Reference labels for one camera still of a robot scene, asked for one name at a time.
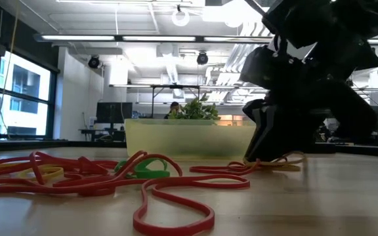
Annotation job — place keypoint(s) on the long red rubber band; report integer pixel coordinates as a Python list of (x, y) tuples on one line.
[(138, 211)]

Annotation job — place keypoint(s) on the black aluminium table frame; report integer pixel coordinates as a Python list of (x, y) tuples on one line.
[(44, 145)]

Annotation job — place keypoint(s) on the yellow rubber band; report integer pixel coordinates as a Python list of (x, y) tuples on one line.
[(287, 168), (57, 173)]

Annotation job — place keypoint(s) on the black computer monitor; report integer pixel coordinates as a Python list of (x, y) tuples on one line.
[(113, 113)]

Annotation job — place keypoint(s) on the yellow translucent plastic bin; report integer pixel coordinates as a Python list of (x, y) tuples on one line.
[(192, 137)]

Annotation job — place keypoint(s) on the long ceiling light strip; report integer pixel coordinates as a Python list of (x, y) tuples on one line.
[(159, 38), (235, 39), (77, 37)]

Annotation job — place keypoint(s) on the small green artificial plant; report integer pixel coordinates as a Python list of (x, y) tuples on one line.
[(194, 111)]

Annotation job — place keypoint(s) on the black metal rig frame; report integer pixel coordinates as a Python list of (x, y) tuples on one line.
[(189, 86)]

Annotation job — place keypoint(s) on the person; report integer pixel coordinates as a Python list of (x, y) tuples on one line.
[(175, 108)]

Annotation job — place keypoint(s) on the black ceiling spotlight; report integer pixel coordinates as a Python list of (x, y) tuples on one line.
[(202, 58), (94, 62)]

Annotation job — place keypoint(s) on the green rubber band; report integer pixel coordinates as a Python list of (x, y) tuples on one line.
[(153, 173)]

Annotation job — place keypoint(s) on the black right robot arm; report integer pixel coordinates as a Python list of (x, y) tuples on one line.
[(340, 19)]

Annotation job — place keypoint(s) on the black window frame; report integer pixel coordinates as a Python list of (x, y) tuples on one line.
[(54, 105)]

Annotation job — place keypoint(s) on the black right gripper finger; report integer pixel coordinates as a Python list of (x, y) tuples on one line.
[(290, 137), (256, 141)]

